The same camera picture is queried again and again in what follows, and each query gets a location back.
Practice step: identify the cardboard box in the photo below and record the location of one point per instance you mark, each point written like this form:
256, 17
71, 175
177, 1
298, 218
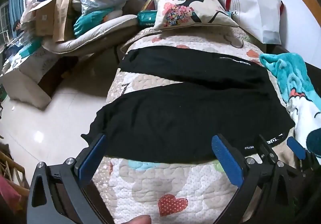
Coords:
44, 20

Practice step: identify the quilted heart print bedspread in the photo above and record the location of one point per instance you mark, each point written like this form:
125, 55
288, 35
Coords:
150, 178

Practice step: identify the teal cloth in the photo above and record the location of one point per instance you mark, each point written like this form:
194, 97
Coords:
87, 22

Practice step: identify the beige padded cushion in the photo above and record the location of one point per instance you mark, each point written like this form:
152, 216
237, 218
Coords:
100, 33

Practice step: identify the white paper bag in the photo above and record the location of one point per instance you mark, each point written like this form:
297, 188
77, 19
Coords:
258, 8

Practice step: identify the pink cloth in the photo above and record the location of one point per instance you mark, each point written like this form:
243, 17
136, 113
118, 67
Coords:
7, 191

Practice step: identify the teal tissue pack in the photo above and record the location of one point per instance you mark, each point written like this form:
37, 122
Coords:
146, 18

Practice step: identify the black pants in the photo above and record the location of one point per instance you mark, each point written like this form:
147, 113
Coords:
175, 113

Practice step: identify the teal and white pack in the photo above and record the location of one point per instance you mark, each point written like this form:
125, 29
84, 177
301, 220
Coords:
30, 48

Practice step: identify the wooden chair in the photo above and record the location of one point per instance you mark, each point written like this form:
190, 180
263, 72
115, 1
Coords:
10, 166

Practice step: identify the teal printed fleece blanket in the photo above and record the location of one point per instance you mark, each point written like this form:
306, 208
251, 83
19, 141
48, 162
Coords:
296, 75

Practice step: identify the beige storage box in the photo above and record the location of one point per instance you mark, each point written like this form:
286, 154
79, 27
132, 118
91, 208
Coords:
22, 83

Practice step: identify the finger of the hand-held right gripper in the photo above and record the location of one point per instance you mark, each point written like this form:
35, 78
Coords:
268, 153
296, 147

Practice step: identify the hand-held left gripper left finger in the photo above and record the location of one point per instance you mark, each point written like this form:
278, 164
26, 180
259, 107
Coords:
92, 157

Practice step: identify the person's left hand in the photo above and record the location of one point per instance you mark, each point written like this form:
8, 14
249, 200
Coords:
139, 220

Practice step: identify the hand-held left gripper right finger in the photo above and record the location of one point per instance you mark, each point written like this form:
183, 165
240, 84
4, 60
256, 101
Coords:
225, 158

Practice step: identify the floral print pillow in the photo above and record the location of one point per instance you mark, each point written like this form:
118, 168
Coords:
175, 8

